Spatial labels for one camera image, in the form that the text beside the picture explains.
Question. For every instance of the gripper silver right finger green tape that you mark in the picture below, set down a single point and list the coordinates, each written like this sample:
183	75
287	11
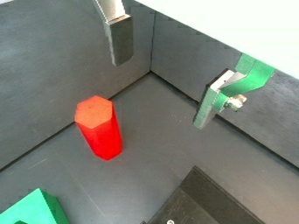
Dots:
224	92

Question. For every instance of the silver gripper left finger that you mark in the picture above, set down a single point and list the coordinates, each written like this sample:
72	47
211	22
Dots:
119	29

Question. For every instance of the red hexagon peg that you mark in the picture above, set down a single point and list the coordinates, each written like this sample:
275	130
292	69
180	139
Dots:
96	120

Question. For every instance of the green foam shape board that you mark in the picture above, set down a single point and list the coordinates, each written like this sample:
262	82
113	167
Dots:
37	208

